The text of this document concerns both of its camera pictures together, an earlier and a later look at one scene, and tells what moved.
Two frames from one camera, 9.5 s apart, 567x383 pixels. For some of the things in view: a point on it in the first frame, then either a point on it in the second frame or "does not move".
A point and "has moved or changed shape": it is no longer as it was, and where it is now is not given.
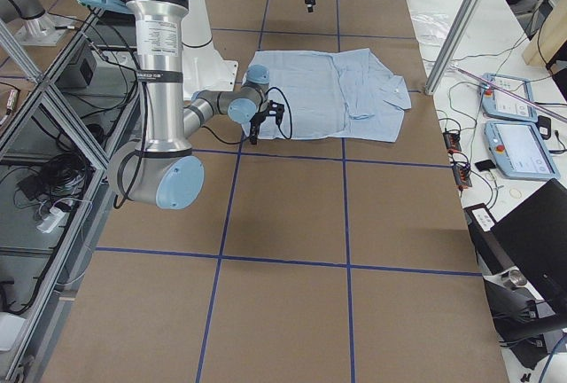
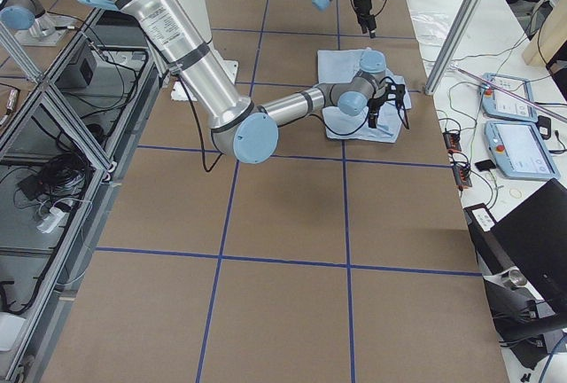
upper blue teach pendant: x=498 y=103 does not move
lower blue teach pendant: x=518 y=152 does not move
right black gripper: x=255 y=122 to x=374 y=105
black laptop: x=524 y=261 does not move
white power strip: x=51 y=222 does not move
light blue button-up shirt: x=338 y=95 has moved or changed shape
